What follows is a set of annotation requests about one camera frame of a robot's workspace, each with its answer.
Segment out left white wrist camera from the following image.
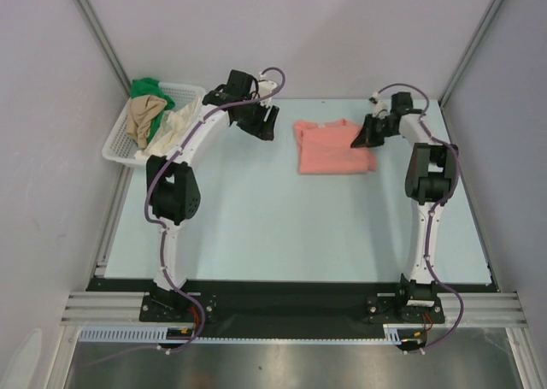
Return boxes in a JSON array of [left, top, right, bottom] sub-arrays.
[[258, 73, 279, 108]]

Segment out green t shirt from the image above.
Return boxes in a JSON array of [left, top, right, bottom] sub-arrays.
[[129, 78, 174, 144]]

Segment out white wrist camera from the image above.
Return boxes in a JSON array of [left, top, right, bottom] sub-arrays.
[[258, 73, 279, 108], [369, 91, 389, 119]]

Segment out beige t shirt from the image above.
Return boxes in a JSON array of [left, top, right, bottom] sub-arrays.
[[126, 95, 168, 149]]

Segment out left aluminium corner post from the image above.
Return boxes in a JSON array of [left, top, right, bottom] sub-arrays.
[[73, 0, 131, 94]]

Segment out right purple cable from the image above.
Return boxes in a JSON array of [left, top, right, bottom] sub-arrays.
[[371, 83, 466, 355]]

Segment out aluminium frame rail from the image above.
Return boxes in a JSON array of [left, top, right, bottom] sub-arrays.
[[61, 292, 527, 328]]

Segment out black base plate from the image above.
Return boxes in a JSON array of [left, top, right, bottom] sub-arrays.
[[86, 278, 497, 342]]

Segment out white slotted cable duct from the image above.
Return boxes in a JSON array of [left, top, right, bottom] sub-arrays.
[[79, 325, 424, 345]]

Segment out pink t shirt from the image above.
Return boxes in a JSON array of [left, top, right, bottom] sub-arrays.
[[293, 119, 377, 175]]

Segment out purple cable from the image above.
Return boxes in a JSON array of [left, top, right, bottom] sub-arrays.
[[371, 83, 466, 355], [83, 67, 286, 367]]

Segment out cream white t shirt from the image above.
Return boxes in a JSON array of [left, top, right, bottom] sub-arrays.
[[134, 95, 203, 162]]

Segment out aluminium corner post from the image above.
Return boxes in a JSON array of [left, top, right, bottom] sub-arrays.
[[438, 0, 507, 109], [73, 0, 131, 94]]

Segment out white plastic basket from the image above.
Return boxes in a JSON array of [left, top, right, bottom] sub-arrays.
[[102, 81, 206, 168]]

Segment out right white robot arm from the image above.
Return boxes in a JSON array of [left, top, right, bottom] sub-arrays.
[[351, 91, 460, 324]]

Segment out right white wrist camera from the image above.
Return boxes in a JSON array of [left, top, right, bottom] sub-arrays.
[[369, 91, 389, 119]]

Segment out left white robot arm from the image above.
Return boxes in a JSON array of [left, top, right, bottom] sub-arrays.
[[144, 67, 286, 321]]

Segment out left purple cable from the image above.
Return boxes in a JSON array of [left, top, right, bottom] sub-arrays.
[[83, 67, 286, 367]]

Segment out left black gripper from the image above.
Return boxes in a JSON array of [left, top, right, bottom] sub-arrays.
[[235, 95, 279, 142]]

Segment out right aluminium corner post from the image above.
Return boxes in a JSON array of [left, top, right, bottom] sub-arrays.
[[438, 0, 507, 109]]

